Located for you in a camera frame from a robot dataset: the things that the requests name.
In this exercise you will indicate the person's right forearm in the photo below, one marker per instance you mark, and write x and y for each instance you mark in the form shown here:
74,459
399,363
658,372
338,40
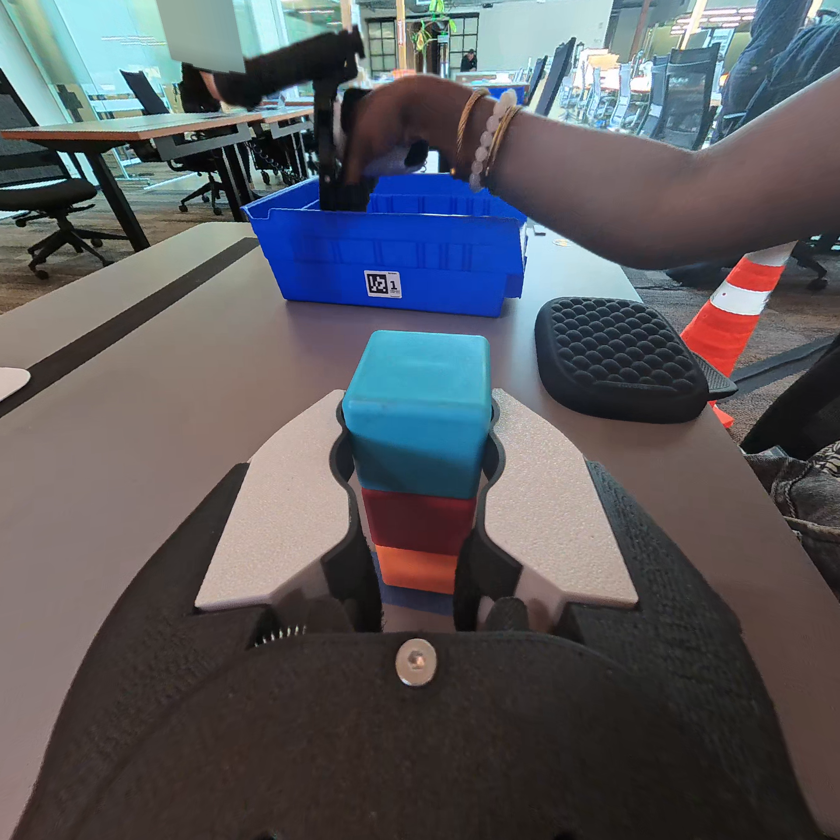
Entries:
656,184

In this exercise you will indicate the teal foam cube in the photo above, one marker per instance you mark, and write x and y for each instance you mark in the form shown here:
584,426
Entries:
418,407

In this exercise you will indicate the blue plastic bin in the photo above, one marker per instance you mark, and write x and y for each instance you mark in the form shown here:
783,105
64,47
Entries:
394,243

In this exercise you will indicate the person's right hand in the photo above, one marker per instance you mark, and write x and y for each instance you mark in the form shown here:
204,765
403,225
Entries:
414,118

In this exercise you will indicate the brown office desk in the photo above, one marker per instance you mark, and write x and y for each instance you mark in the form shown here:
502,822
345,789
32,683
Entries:
118,129

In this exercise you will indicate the row of black office chairs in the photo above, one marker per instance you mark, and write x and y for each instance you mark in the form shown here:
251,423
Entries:
656,92

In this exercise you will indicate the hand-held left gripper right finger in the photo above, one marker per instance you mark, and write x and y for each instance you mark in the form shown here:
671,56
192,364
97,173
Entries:
562,519

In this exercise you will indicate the red foam cube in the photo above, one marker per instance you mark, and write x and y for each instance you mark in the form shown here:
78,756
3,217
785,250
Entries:
418,523

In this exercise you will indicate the blue tape strip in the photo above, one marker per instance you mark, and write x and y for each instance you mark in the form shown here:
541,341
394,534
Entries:
416,600

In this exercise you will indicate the green potted plant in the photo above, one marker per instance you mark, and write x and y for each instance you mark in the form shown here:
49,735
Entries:
433,26

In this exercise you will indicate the black office chair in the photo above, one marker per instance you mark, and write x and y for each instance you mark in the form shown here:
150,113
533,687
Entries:
40,190

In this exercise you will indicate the black textured armrest pad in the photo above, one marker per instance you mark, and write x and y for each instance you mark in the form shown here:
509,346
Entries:
617,357

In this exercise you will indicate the orange foam cube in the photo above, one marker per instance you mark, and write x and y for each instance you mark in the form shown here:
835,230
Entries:
416,568

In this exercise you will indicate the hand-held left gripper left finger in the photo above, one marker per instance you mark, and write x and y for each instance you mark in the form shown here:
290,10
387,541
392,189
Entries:
278,519

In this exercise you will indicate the orange traffic cone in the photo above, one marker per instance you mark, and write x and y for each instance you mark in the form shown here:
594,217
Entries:
735,322

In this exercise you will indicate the white stand base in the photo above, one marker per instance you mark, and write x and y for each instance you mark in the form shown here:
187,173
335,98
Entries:
11,383

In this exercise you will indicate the person's pants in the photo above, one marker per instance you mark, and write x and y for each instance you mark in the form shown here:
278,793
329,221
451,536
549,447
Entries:
801,512

